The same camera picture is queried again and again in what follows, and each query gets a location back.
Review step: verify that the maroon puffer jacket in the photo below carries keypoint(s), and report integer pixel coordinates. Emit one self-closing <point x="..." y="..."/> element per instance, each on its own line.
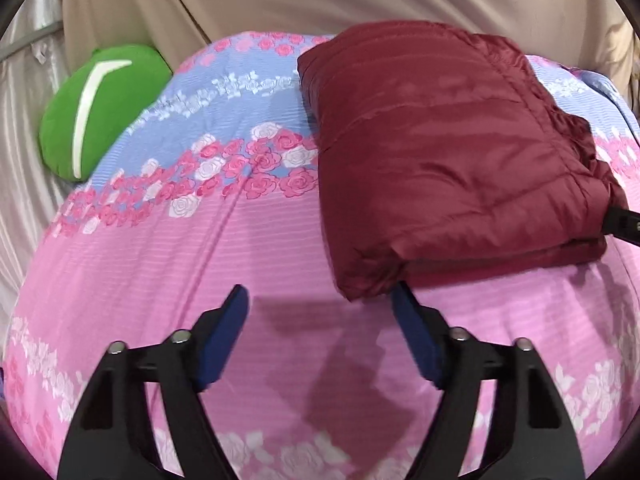
<point x="442" y="159"/>

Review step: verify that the pink floral bed sheet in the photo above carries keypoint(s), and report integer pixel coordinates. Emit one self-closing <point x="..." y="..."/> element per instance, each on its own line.
<point x="216" y="184"/>

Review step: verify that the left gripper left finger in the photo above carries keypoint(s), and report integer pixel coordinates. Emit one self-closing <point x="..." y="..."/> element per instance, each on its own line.
<point x="111" y="434"/>

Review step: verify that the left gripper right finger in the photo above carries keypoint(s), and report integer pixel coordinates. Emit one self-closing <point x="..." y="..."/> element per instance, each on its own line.
<point x="499" y="417"/>

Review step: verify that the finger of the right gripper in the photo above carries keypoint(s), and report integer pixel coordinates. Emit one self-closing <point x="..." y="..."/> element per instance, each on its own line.
<point x="623" y="224"/>

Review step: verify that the beige curtain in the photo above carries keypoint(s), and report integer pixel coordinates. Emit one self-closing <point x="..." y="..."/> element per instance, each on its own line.
<point x="590" y="34"/>

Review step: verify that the white satin curtain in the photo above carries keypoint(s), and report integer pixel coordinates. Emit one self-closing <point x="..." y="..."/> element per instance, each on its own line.
<point x="33" y="66"/>

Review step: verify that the green round pillow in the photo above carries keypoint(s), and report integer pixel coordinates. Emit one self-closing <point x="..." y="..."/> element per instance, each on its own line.
<point x="96" y="104"/>

